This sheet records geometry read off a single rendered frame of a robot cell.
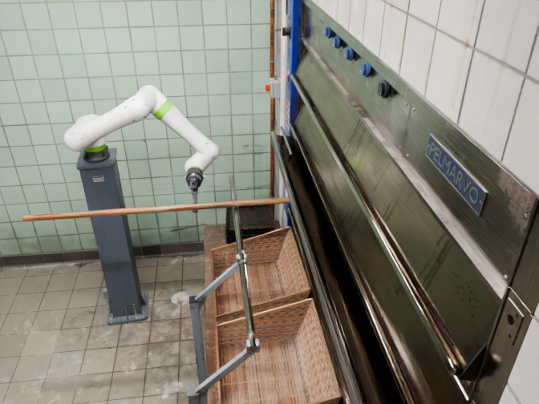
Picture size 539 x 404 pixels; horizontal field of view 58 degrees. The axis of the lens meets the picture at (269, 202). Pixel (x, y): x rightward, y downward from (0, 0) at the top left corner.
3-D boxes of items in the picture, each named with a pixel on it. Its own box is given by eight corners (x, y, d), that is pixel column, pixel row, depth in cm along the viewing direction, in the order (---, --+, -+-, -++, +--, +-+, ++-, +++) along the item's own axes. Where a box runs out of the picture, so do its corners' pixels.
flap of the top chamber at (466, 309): (298, 79, 241) (313, 40, 232) (468, 378, 91) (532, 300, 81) (289, 76, 240) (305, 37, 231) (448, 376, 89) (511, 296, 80)
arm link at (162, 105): (128, 101, 252) (142, 85, 246) (137, 92, 263) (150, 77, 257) (156, 124, 257) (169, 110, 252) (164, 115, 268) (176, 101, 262)
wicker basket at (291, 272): (290, 261, 297) (291, 224, 283) (310, 329, 250) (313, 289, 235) (210, 268, 291) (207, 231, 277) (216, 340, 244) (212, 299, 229)
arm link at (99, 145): (76, 153, 270) (69, 121, 260) (89, 142, 283) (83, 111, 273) (99, 155, 269) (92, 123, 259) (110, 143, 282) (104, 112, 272)
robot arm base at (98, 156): (87, 144, 295) (85, 135, 291) (112, 142, 297) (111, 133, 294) (82, 163, 273) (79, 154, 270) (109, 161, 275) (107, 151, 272)
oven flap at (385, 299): (296, 128, 255) (310, 93, 246) (443, 458, 104) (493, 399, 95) (288, 125, 253) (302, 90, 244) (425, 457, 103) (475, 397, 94)
